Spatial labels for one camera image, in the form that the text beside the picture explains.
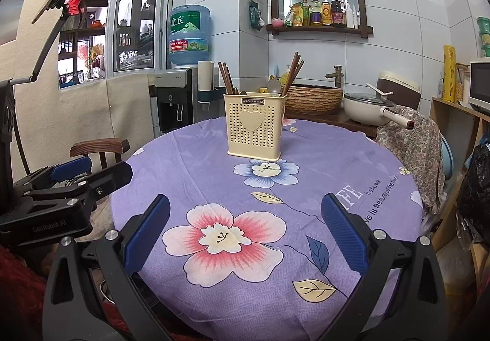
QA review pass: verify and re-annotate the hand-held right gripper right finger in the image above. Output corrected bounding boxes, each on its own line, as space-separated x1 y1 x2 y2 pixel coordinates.
321 192 449 341

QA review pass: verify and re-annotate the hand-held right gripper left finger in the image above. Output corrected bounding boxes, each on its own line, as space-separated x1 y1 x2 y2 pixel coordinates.
43 193 171 341

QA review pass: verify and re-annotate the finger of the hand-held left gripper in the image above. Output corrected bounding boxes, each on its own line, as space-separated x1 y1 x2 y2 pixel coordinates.
11 156 92 193
24 160 134 212

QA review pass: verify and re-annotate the cream perforated utensil holder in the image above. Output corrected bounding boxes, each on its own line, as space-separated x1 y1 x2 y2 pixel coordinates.
223 92 288 162

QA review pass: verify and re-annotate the dark wooden chair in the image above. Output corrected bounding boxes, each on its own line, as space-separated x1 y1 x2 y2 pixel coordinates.
70 138 131 173

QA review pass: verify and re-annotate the beige felt sheet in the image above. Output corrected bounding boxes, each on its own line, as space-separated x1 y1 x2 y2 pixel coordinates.
0 0 156 181

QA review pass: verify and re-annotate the red fuzzy clothing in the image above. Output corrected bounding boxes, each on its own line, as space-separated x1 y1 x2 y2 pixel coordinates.
0 244 52 341

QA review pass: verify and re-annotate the purple floral tablecloth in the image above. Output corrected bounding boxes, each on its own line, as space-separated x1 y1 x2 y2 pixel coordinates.
109 117 425 341

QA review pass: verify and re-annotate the grey water dispenser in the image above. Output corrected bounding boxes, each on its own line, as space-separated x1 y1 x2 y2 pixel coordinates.
154 68 194 134

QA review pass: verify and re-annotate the floral patterned cloth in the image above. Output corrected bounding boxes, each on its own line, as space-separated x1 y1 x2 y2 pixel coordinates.
374 104 447 213

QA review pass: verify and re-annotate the dark wooden counter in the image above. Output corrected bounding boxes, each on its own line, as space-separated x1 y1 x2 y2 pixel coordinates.
282 110 380 139

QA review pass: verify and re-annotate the cream pot with glass lid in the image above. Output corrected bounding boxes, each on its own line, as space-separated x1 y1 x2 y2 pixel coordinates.
343 93 415 132

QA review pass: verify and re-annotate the light blue plastic basin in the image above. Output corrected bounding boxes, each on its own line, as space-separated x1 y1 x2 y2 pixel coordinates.
439 133 455 181

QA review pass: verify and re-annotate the dark wooden display shelf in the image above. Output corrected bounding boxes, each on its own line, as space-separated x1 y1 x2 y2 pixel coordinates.
58 0 116 82

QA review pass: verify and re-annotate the woven basin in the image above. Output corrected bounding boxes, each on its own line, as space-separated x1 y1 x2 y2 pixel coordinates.
283 84 344 116

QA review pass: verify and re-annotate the black plastic bag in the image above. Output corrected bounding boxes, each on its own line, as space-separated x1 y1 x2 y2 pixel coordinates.
457 142 490 254

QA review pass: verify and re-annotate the light wooden shelf unit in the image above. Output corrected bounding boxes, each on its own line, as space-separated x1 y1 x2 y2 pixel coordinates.
428 95 490 252

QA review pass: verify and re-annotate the aluminium sliding window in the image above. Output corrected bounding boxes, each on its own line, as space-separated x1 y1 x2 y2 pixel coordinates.
57 0 175 89

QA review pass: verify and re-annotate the bronze faucet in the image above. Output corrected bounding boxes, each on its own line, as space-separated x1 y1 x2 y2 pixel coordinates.
325 65 346 89

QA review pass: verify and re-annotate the white rice cooker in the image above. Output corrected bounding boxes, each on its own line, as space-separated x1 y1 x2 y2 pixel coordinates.
376 70 422 111

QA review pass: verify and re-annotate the blue water bottle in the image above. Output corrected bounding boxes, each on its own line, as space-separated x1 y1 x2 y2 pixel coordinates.
168 5 212 66

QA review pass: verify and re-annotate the red paper flower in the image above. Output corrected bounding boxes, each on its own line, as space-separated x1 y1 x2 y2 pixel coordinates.
64 0 93 17

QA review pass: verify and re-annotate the yellow soap pump bottle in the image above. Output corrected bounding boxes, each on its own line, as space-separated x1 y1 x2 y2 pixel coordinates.
279 64 294 88

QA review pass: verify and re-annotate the bag of yellow grains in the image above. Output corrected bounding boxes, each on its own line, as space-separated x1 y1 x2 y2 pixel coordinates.
455 63 470 103

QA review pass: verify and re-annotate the yellow wrapped roll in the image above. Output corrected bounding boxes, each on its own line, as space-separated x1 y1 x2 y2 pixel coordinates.
443 44 457 101

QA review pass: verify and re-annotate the white microwave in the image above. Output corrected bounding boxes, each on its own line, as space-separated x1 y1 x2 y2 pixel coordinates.
469 58 490 116

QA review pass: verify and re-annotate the green hanging packet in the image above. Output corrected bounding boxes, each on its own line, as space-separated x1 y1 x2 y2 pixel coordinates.
248 0 266 32

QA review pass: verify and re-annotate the row of condiment bottles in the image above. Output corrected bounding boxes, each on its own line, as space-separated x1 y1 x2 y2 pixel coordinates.
302 0 361 29

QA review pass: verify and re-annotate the yellow snack packet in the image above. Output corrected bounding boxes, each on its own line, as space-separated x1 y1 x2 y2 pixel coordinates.
284 2 304 28

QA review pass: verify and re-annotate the wooden framed mirror shelf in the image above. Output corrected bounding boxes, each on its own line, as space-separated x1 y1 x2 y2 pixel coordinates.
265 0 374 39

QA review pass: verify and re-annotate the stack of green cups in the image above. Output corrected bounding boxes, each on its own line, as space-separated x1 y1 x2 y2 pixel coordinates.
476 16 490 59

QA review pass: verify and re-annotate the black metal frame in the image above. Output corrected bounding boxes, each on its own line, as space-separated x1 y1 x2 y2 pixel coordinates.
0 80 17 188

